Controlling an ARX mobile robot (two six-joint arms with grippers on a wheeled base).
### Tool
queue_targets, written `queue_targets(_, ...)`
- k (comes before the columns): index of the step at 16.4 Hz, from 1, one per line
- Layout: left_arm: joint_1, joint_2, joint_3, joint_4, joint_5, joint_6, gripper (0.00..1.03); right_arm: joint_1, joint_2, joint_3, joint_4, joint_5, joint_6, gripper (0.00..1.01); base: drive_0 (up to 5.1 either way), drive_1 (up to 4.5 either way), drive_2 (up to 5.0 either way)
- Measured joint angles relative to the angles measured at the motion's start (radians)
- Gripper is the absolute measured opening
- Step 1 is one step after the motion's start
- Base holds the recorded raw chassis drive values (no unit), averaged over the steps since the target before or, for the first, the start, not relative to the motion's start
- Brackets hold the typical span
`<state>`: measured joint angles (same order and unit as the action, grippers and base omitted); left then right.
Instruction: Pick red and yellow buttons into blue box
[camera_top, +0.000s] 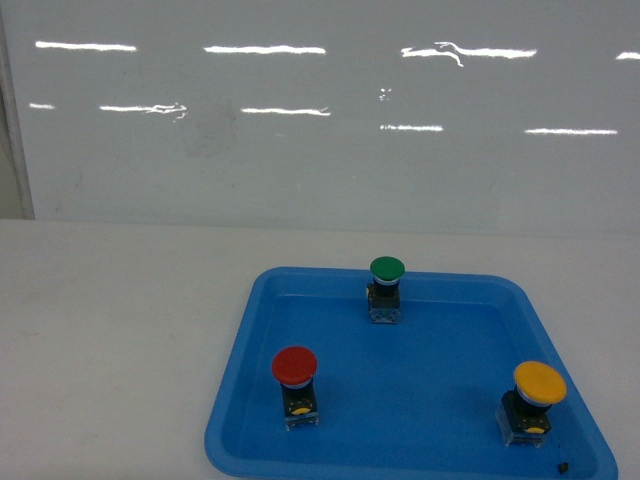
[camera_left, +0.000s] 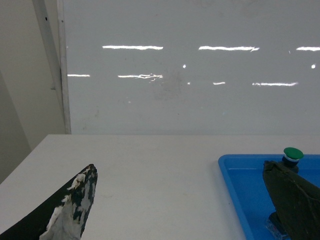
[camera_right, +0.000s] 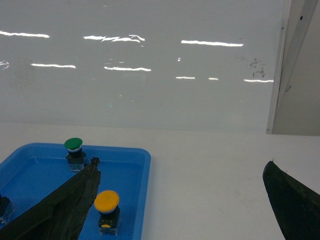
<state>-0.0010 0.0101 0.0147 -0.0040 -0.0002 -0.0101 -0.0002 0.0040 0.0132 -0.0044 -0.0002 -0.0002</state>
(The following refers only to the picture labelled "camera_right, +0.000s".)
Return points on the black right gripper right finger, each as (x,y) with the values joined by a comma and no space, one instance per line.
(296,207)

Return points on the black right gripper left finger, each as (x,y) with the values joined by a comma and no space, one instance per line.
(61,214)

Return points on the yellow push button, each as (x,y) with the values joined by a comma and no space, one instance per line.
(107,204)

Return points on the red push button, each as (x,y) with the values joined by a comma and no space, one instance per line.
(7,210)

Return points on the green push button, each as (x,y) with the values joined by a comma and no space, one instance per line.
(76,157)

